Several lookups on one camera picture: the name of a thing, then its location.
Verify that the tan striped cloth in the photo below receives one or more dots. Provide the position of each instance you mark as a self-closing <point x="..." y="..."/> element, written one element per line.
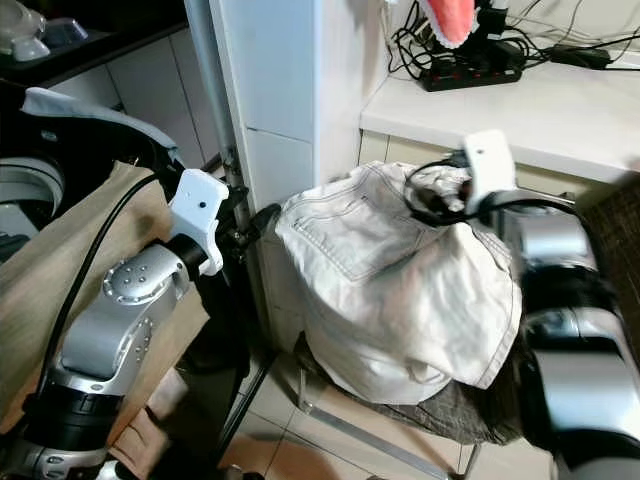
<point x="50" y="300"/>

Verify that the metal frame chair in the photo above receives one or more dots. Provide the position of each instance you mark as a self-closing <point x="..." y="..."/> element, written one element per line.
<point x="315" y="405"/>

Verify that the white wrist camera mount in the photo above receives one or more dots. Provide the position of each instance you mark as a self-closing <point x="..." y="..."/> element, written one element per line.
<point x="198" y="205"/>
<point x="488" y="165"/>

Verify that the white tall refrigerator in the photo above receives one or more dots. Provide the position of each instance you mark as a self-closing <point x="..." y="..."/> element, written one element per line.
<point x="280" y="90"/>

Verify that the beige denim trousers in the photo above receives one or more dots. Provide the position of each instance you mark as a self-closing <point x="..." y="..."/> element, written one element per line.
<point x="390" y="290"/>

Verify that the white round cooker pot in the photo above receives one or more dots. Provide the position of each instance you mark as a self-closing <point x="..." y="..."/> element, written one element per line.
<point x="20" y="28"/>

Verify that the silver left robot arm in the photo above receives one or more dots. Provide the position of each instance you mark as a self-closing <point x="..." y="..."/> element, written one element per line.
<point x="122" y="318"/>

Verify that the black power adapter brick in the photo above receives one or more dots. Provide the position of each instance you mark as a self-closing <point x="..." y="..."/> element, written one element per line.
<point x="580" y="57"/>

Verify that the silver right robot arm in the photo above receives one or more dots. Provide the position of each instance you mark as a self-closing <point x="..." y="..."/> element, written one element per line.
<point x="565" y="350"/>

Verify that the red scalloped plastic item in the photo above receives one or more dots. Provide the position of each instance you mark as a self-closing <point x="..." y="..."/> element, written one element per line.
<point x="450" y="20"/>

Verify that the top loading washing machine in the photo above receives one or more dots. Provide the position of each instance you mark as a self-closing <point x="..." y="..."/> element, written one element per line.
<point x="30" y="185"/>

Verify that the black power strip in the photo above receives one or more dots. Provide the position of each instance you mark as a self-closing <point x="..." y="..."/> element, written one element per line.
<point x="470" y="68"/>

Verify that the small blue grey container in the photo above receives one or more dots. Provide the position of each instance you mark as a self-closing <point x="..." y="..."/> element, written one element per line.
<point x="64" y="32"/>

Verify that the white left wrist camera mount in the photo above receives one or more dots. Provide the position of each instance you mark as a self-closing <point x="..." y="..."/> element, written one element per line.
<point x="198" y="205"/>

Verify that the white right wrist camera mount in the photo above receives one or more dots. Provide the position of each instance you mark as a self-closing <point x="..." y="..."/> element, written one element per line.
<point x="488" y="165"/>

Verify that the white counter cabinet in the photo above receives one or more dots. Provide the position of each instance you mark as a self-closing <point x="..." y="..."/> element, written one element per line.
<point x="500" y="125"/>

